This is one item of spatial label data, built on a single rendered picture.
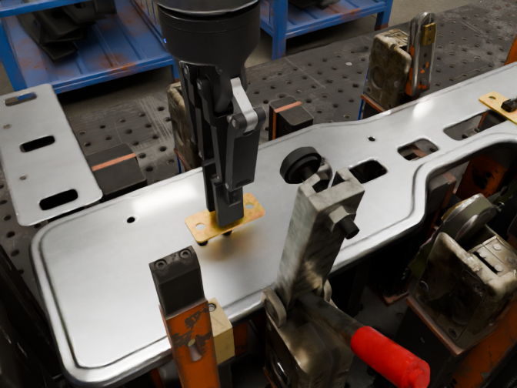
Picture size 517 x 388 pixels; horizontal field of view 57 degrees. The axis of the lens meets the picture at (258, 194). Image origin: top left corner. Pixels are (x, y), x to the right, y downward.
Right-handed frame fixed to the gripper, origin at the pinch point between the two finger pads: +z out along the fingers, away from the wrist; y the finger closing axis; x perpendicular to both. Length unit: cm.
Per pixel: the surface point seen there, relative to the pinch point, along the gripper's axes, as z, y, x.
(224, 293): 6.8, -7.1, 3.9
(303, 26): 88, 169, -129
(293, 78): 37, 62, -51
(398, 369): -7.8, -25.3, 0.8
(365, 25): 107, 182, -186
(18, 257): 37, 36, 27
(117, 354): 6.7, -8.0, 15.4
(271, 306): 0.1, -14.0, 2.6
